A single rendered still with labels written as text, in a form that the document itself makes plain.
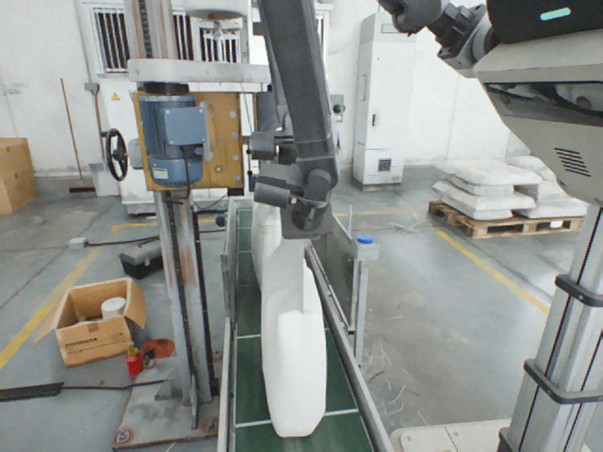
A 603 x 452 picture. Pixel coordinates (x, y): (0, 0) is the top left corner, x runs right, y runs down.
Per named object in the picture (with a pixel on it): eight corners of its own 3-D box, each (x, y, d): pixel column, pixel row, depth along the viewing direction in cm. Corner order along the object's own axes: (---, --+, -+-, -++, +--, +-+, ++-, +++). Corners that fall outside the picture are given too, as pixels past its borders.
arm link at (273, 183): (333, 177, 52) (337, 143, 57) (254, 158, 51) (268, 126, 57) (316, 231, 60) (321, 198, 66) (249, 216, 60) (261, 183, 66)
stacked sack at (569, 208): (590, 219, 358) (594, 204, 352) (529, 223, 348) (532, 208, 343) (555, 206, 397) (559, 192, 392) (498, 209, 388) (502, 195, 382)
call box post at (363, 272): (357, 418, 158) (369, 256, 130) (350, 419, 158) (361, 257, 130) (355, 412, 161) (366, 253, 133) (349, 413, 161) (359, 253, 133)
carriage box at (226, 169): (245, 188, 125) (239, 91, 114) (142, 192, 120) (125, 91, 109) (244, 172, 148) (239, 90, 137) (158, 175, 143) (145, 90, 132)
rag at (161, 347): (171, 363, 190) (170, 357, 188) (133, 367, 187) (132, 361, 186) (177, 336, 210) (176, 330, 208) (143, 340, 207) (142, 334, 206)
